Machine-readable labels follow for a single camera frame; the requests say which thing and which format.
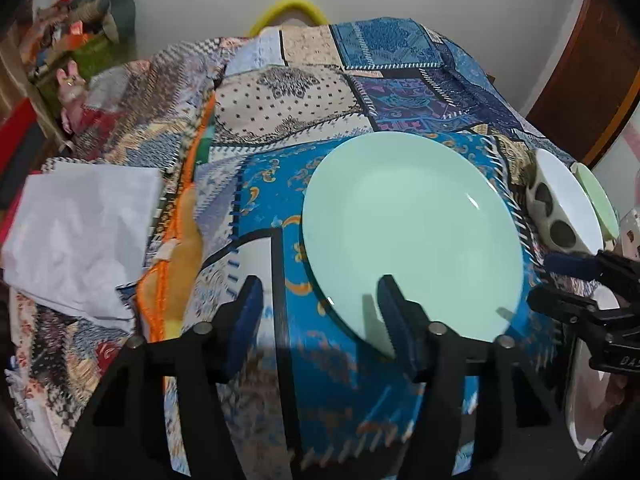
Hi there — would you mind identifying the white patterned bowl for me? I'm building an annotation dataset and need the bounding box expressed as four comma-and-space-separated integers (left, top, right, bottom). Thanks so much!
525, 148, 603, 255

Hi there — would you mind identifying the mint green bowl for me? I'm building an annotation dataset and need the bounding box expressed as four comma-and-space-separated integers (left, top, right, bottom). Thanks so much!
570, 162, 620, 242

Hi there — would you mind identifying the mint green plate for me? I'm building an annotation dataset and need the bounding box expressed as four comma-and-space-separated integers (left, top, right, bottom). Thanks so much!
302, 132, 523, 354

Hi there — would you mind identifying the person's right hand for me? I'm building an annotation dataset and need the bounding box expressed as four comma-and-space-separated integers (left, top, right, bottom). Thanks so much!
603, 374, 637, 431

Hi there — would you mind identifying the orange-edged yellow cloth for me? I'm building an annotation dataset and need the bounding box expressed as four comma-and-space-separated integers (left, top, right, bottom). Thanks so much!
136, 96, 216, 342

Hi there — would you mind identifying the brown wooden door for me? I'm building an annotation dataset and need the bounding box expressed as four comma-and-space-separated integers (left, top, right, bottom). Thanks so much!
527, 0, 639, 167

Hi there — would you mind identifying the patchwork tablecloth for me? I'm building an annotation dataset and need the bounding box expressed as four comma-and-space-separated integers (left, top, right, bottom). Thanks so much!
6, 18, 552, 479

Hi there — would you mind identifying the white folded cloth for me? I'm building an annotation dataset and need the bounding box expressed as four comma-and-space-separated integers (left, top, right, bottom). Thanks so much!
1, 162, 164, 332

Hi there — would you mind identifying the red and black box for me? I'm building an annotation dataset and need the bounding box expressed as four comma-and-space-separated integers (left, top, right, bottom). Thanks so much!
0, 98, 52, 210

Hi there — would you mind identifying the pink rabbit toy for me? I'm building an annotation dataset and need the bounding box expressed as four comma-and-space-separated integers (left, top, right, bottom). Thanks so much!
55, 60, 87, 136

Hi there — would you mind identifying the yellow chair back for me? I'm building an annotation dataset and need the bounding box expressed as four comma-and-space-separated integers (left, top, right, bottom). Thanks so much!
246, 0, 329, 37

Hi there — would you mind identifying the green cardboard box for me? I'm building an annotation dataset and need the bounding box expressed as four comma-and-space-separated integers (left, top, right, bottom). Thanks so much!
35, 36, 129, 115

